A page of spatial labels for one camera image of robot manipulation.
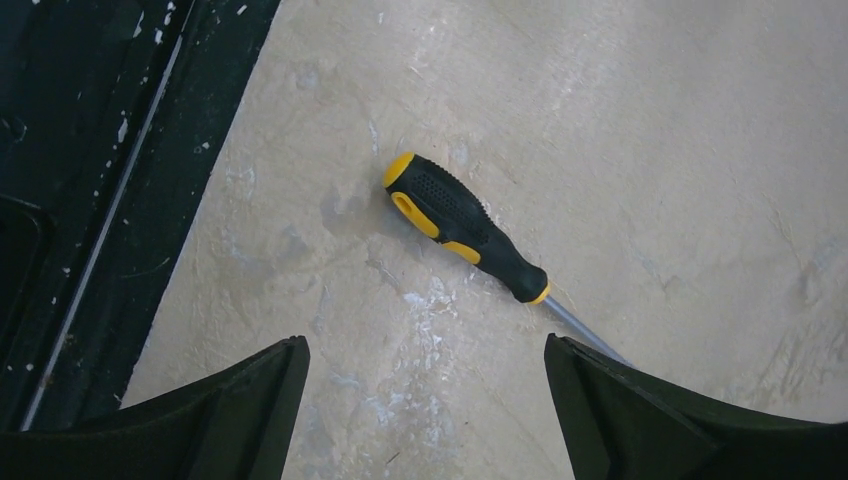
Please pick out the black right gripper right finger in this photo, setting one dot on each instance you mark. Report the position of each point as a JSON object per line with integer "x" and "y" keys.
{"x": 621, "y": 423}

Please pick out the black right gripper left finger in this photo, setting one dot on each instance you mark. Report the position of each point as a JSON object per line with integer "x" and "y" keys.
{"x": 235, "y": 424}

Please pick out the yellow black screwdriver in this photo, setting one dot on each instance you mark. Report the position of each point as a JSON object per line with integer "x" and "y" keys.
{"x": 446, "y": 211}

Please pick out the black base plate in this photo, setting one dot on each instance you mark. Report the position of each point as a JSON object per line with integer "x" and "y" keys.
{"x": 113, "y": 114}

